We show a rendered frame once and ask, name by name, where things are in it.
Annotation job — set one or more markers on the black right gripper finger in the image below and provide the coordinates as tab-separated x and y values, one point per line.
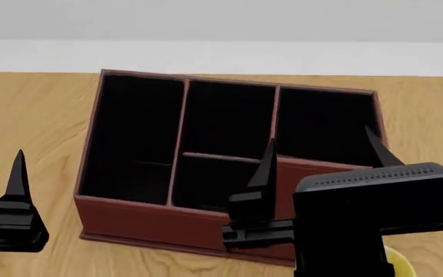
262	184
383	155

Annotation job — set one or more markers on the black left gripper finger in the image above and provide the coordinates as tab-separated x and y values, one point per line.
18	190

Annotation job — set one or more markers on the brown leather compartment caddy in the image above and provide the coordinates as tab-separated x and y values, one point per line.
137	215

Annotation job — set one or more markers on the yellow round object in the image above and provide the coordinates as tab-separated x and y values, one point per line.
400	264

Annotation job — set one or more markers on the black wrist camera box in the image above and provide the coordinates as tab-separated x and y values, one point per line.
375	199

